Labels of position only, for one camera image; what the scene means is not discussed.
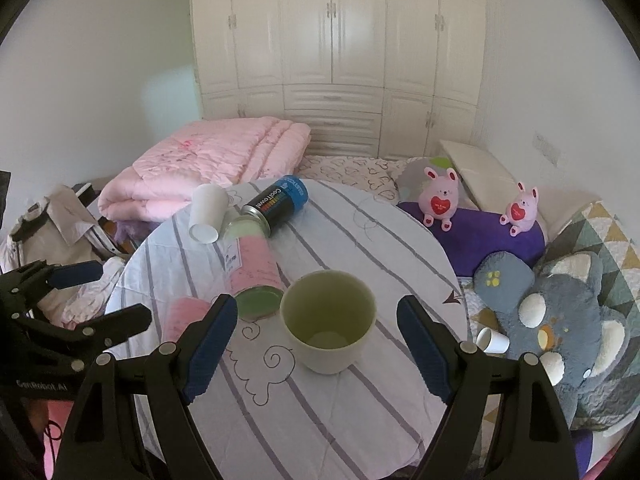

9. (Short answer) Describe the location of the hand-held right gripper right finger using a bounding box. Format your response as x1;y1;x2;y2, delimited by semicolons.
396;296;583;480

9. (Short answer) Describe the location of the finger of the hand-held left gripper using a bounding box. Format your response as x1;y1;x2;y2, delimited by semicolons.
0;260;104;321
10;304;152;376

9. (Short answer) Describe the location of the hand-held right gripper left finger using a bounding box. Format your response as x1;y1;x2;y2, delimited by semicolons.
52;294;239;480

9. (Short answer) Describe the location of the cream green plastic cup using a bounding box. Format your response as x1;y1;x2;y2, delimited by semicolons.
280;270;377;375

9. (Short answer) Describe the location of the small white paper cup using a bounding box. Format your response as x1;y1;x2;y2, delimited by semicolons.
475;327;510;354

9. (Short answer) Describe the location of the clear glass cup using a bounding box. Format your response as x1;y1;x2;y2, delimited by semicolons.
220;191;266;240

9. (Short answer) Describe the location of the beige jacket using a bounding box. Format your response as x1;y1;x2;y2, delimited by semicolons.
0;184;126;331

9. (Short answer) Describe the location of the pink cylindrical canister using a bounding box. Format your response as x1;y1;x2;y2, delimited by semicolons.
221;235;286;320

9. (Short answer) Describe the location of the striped white tablecloth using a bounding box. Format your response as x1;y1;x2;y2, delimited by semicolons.
105;178;471;480

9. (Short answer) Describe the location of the purple cushion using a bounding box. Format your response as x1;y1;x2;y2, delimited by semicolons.
397;201;547;277

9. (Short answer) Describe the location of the grey koala plush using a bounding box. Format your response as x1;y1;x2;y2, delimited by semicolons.
472;250;633;431

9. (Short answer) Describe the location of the large pink bunny plush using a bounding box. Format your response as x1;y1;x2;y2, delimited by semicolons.
417;166;461;233

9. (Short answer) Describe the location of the blue and black can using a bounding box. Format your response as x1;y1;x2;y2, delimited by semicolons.
241;175;308;237

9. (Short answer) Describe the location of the small pink bunny plush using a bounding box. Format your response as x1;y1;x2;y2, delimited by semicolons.
500;181;542;237

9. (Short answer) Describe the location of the grey cushion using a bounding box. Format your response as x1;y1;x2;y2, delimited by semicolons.
390;156;476;211

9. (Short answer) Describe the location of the folded pink quilt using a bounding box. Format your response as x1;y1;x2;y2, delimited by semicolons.
97;116;312;223

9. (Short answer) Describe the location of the white pillow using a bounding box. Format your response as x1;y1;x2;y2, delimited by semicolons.
440;139;518;211

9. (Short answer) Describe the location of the heart print bedsheet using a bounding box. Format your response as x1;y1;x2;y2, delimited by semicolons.
295;154;401;206

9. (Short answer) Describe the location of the patchwork quilt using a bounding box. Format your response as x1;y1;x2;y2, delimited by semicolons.
535;202;640;361

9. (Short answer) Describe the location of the cream wardrobe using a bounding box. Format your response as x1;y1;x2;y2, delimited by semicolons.
190;0;493;161

